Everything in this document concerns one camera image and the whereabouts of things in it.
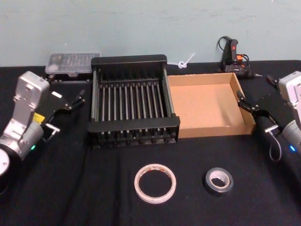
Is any black corded tool, red switch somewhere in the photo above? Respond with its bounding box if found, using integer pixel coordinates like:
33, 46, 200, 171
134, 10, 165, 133
216, 35, 262, 80

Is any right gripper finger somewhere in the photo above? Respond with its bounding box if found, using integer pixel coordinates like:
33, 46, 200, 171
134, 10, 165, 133
265, 74, 280, 89
236, 90, 260, 116

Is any white tape roll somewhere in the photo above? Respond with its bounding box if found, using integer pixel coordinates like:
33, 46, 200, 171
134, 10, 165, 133
134, 164, 177, 204

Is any gripper's thin dark cable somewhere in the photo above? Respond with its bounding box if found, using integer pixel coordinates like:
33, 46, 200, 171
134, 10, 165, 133
264, 126, 283, 162
43, 123, 61, 143

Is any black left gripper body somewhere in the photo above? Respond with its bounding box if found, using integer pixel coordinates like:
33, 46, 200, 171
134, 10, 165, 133
32, 85, 71, 142

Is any black table cloth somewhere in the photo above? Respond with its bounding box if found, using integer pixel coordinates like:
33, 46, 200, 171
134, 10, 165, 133
0, 58, 301, 226

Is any black rack with steel bars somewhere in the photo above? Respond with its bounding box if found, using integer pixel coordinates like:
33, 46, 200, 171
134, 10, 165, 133
87, 54, 181, 149

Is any silver tape roll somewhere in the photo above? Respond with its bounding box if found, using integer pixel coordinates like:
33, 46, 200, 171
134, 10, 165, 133
203, 167, 234, 197

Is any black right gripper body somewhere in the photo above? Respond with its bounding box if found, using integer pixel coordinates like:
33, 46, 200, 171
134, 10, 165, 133
253, 88, 294, 137

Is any right gripper's thin dark cable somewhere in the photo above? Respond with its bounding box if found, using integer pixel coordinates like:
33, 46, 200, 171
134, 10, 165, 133
264, 126, 283, 162

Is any shallow brown cardboard tray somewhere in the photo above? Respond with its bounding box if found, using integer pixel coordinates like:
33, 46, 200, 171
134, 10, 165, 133
167, 72, 256, 139

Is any left gripper's thin dark cable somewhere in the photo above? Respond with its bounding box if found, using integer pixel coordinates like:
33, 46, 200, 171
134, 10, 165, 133
43, 123, 61, 143

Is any clear plastic case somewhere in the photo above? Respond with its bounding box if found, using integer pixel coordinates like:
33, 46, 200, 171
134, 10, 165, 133
44, 52, 101, 78

